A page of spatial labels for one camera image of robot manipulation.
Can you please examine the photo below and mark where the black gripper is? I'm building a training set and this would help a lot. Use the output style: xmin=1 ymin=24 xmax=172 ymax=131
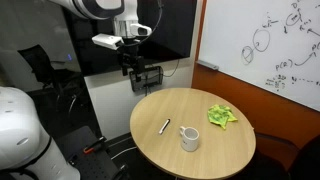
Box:
xmin=117 ymin=39 xmax=144 ymax=82

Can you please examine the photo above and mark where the black and white marker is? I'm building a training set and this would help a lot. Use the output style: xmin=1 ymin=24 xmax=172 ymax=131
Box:
xmin=159 ymin=119 xmax=171 ymax=135

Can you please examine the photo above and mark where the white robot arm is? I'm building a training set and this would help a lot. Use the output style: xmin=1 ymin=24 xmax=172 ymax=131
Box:
xmin=0 ymin=0 xmax=152 ymax=180

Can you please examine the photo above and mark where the white ceramic mug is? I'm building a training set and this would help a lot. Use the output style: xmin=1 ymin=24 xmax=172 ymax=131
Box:
xmin=179 ymin=126 xmax=199 ymax=152

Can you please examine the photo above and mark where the black office chair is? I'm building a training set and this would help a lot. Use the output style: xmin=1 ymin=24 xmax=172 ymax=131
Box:
xmin=18 ymin=45 xmax=83 ymax=110

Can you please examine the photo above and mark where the round wooden table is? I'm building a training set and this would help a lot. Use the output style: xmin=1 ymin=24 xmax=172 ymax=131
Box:
xmin=130 ymin=88 xmax=256 ymax=180

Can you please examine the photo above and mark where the yellow green cloth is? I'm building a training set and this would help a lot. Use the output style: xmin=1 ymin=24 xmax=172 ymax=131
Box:
xmin=207 ymin=104 xmax=237 ymax=130

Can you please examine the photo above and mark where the white whiteboard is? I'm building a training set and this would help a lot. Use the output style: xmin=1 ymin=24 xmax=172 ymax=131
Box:
xmin=198 ymin=0 xmax=320 ymax=111

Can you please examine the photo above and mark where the dark chair at right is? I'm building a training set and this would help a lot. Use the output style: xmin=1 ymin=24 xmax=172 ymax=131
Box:
xmin=253 ymin=136 xmax=320 ymax=180

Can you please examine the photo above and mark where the black wire mesh basket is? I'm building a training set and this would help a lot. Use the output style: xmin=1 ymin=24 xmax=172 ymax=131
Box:
xmin=129 ymin=66 xmax=163 ymax=92

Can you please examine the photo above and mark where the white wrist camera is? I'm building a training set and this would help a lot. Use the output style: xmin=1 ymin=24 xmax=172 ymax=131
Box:
xmin=92 ymin=34 xmax=123 ymax=50

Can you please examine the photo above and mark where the black wall monitor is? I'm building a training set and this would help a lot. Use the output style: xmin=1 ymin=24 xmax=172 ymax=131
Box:
xmin=63 ymin=0 xmax=197 ymax=76

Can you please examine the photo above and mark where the orange handled black clamp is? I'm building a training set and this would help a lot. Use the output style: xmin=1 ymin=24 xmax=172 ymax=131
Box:
xmin=83 ymin=136 xmax=107 ymax=154

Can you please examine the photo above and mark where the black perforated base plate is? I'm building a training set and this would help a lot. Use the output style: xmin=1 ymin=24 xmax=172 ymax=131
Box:
xmin=56 ymin=126 xmax=131 ymax=180

